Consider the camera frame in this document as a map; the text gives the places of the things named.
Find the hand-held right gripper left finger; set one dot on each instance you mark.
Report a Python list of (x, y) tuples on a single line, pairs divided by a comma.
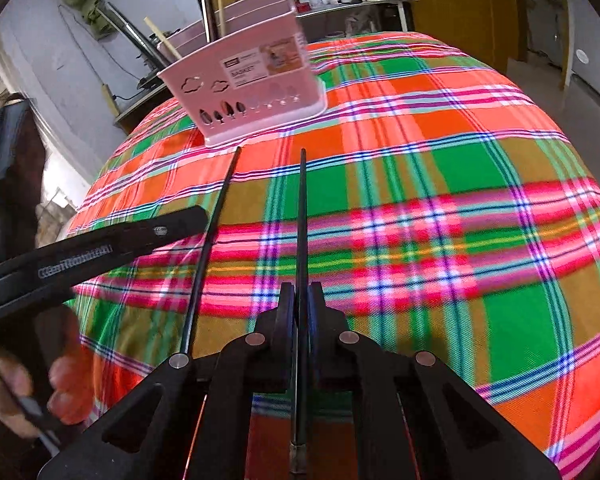
[(286, 310)]

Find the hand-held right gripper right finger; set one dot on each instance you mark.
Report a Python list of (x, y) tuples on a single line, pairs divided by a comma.
[(316, 310)]

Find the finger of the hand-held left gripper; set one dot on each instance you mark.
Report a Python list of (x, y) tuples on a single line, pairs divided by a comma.
[(170, 227)]

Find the pink chopstick basket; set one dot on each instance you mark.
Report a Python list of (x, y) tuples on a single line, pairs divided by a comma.
[(260, 110)]

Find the person's left hand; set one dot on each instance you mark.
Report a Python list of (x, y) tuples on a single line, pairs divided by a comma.
[(70, 385)]

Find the dark pot with lid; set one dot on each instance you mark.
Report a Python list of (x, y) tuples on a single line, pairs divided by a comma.
[(149, 80)]

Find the plaid tablecloth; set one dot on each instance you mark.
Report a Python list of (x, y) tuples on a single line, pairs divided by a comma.
[(430, 160)]

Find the bamboo chopstick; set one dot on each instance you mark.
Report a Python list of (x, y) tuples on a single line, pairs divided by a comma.
[(221, 0), (162, 37)]

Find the white plastic bag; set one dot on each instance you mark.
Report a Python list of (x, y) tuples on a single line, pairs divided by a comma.
[(357, 25)]

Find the white side table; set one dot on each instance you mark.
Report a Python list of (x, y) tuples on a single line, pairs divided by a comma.
[(370, 2)]

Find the yellow door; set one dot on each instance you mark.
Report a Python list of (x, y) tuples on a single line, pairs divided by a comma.
[(455, 10)]

